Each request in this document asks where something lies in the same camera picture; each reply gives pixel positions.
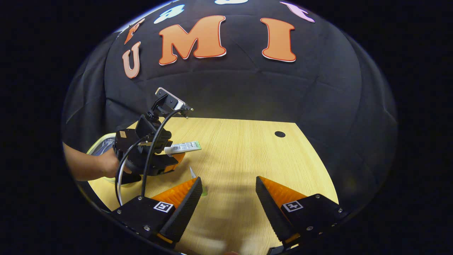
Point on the small white green tube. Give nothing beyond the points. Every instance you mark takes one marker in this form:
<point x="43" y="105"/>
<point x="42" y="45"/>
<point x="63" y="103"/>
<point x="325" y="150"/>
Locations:
<point x="193" y="174"/>

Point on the pale yellow suitcase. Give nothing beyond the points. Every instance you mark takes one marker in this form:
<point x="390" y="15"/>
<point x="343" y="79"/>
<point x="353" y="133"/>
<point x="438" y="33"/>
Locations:
<point x="101" y="146"/>

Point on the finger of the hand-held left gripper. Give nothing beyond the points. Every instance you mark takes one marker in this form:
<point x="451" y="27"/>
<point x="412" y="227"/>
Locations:
<point x="159" y="164"/>
<point x="162" y="139"/>

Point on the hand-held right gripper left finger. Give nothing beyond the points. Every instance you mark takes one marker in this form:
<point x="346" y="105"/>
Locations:
<point x="184" y="212"/>

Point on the black backdrop cloth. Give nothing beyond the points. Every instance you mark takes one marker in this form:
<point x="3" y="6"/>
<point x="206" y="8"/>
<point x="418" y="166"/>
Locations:
<point x="247" y="88"/>

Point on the long white green tube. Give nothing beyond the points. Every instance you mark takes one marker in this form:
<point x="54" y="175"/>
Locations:
<point x="184" y="147"/>

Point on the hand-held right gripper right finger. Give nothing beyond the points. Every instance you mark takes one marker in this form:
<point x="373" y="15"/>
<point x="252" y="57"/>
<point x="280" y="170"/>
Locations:
<point x="270" y="210"/>

